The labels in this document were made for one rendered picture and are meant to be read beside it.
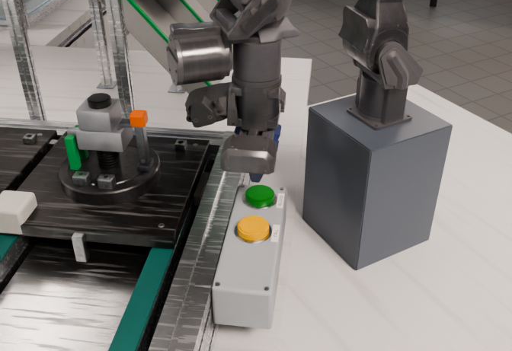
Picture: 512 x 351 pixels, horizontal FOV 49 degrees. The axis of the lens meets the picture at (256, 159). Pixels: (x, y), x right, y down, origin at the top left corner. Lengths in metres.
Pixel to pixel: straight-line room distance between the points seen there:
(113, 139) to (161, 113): 0.47
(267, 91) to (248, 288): 0.23
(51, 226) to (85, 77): 0.73
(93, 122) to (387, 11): 0.40
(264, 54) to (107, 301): 0.35
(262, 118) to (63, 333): 0.34
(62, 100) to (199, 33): 0.74
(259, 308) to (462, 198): 0.47
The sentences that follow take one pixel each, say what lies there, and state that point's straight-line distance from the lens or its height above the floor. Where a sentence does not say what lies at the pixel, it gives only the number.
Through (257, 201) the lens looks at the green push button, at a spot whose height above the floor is 0.97.
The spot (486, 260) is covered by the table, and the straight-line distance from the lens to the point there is 0.90.
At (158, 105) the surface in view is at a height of 0.86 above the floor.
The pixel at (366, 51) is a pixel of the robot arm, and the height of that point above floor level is 1.17.
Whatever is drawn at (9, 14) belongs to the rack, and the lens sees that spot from 1.01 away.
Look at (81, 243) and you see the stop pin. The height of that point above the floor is 0.96.
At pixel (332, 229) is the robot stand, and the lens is 0.84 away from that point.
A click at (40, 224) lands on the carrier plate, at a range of 0.77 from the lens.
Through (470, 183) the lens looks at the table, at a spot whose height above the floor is 0.86.
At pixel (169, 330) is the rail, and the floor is 0.96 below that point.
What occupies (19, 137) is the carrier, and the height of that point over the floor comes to 0.97.
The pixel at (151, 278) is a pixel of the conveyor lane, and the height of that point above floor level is 0.95.
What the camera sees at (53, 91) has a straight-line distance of 1.39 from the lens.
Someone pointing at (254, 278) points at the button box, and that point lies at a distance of 0.66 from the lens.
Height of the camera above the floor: 1.42
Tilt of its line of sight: 32 degrees down
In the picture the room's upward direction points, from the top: straight up
